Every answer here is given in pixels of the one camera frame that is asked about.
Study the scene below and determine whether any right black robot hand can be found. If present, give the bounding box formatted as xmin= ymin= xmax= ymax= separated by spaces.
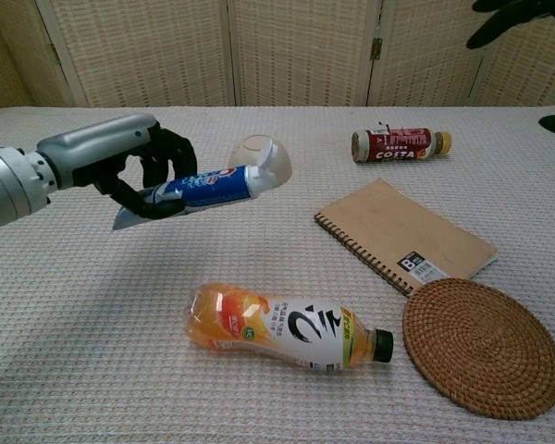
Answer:
xmin=465 ymin=0 xmax=555 ymax=139

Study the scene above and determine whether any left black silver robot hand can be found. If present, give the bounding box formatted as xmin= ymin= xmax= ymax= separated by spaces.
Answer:
xmin=35 ymin=113 xmax=199 ymax=221

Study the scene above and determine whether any blue white toothpaste tube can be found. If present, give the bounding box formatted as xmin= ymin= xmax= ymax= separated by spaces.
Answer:
xmin=112 ymin=138 xmax=279 ymax=231

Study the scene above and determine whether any cream ceramic bowl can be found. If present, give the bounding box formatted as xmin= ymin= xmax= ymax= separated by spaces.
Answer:
xmin=228 ymin=133 xmax=293 ymax=189

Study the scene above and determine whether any red Costa coffee bottle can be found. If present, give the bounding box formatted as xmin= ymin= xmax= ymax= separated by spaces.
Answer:
xmin=351 ymin=121 xmax=454 ymax=164

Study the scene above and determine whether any white woven tablecloth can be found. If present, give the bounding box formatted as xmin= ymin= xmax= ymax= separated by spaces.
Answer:
xmin=0 ymin=105 xmax=555 ymax=444

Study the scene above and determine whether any wicker folding screen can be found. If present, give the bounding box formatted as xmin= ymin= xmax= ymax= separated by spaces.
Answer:
xmin=0 ymin=0 xmax=555 ymax=109

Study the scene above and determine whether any kraft spiral notebook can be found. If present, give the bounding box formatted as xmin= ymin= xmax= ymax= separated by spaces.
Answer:
xmin=313 ymin=178 xmax=500 ymax=298

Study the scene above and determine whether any orange juice plastic bottle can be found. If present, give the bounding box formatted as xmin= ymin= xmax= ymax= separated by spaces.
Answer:
xmin=183 ymin=281 xmax=395 ymax=373

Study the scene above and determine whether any round woven rattan coaster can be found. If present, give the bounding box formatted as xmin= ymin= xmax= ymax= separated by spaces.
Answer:
xmin=401 ymin=277 xmax=555 ymax=409

